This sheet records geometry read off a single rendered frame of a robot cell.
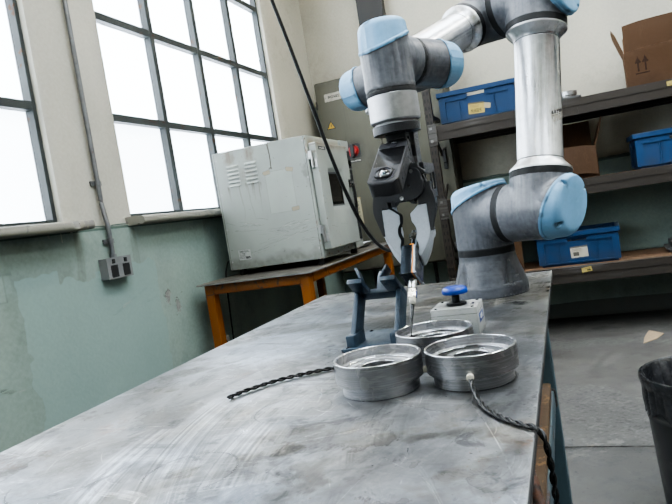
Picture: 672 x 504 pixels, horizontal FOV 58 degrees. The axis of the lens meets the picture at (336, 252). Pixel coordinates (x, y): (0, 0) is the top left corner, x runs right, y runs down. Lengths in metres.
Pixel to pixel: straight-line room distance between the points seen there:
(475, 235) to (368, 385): 0.63
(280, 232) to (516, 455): 2.65
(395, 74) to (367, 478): 0.58
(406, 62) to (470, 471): 0.60
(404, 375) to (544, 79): 0.73
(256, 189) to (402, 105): 2.29
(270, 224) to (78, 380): 1.20
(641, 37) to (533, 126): 3.14
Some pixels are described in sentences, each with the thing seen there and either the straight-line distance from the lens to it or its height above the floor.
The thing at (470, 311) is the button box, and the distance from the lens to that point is 0.94.
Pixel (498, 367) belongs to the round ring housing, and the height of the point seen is 0.82.
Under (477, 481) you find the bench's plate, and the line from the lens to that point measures 0.50.
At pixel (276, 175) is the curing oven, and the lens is 3.10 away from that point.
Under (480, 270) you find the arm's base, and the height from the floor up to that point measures 0.86.
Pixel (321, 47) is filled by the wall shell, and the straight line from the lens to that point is 5.21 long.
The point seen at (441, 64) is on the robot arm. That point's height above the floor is 1.22.
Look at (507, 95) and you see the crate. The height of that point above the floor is 1.62.
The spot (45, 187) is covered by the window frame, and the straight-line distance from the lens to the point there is 2.61.
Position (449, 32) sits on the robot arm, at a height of 1.32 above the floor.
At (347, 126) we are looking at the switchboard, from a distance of 4.78.
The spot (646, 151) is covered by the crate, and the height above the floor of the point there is 1.10.
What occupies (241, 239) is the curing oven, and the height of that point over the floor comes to 0.97.
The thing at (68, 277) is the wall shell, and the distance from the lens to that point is 2.54.
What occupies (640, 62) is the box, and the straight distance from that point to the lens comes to 4.32.
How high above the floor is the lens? 1.01
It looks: 3 degrees down
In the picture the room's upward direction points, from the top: 9 degrees counter-clockwise
